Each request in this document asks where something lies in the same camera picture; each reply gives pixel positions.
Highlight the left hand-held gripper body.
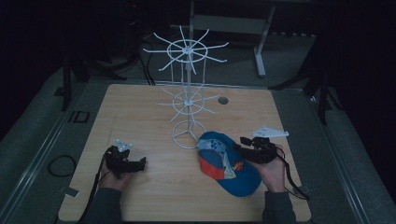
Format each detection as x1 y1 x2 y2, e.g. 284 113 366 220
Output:
105 139 138 180

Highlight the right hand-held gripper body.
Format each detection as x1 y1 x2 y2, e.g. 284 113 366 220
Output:
245 125 290 165

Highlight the blue and orange baseball cap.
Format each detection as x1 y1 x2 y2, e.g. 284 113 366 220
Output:
197 131 262 198

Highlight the person's left hand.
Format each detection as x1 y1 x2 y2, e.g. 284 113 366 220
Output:
98 161 135 191

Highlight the person's right hand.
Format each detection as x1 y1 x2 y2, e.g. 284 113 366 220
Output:
252 144 287 193

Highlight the black tripod stand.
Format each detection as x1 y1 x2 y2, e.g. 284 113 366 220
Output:
60 50 92 112
269 60 344 126

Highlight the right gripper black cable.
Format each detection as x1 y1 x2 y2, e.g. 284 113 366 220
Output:
274 145 311 201

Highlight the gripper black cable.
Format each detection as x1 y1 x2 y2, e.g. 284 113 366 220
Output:
274 145 311 201
76 148 112 224

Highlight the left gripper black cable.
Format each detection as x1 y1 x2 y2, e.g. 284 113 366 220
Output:
76 148 112 224

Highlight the black rectangular floor bracket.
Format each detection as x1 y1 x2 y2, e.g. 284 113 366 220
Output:
67 109 92 124

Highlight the black cable loop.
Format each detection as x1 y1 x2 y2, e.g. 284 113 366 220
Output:
47 154 78 178

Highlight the white wire display rack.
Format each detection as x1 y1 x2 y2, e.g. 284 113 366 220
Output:
142 25 230 150

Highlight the grey metal desk frame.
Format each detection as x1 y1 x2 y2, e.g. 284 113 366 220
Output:
189 0 277 78

